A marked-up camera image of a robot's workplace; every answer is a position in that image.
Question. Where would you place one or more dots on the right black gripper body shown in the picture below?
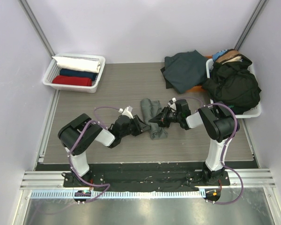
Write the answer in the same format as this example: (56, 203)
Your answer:
(165, 115)

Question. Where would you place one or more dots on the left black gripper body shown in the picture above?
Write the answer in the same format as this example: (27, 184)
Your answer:
(133, 129)

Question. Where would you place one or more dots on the grey t shirt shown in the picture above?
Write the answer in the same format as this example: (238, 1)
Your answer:
(150, 109)

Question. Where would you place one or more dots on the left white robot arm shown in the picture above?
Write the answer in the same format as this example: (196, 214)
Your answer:
(80, 133)

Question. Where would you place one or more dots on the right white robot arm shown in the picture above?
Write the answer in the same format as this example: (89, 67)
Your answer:
(221, 126)

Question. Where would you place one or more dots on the dark teal t shirt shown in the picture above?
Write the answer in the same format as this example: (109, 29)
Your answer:
(184, 70)

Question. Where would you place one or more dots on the black clothes pile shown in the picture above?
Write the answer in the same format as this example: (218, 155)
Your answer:
(233, 84)

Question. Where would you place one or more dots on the blue and tan clothes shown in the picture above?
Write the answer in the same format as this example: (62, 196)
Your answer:
(225, 55)

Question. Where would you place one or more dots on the navy rolled t shirt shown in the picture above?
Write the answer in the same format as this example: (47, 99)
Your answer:
(81, 74)

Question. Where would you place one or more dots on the red rolled t shirt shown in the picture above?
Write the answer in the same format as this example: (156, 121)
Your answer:
(72, 80)

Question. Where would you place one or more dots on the white rolled t shirt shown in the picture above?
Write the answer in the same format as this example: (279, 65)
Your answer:
(78, 64)

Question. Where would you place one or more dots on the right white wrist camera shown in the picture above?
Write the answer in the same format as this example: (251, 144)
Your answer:
(172, 104)

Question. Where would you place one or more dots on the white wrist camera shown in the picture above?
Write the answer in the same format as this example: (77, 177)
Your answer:
(126, 112)
(172, 104)

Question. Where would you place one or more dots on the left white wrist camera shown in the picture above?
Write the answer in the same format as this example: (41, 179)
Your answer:
(126, 112)

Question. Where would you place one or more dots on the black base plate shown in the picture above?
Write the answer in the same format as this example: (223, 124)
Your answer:
(139, 177)

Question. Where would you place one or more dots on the slotted white cable duct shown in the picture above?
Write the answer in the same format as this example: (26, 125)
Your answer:
(78, 194)

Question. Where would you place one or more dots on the right aluminium frame post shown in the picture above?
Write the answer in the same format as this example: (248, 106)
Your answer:
(261, 4)

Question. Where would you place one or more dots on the aluminium frame post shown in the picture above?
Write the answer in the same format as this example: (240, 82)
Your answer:
(261, 4)
(36, 26)

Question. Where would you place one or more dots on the left aluminium frame post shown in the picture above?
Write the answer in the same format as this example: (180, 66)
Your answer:
(36, 26)

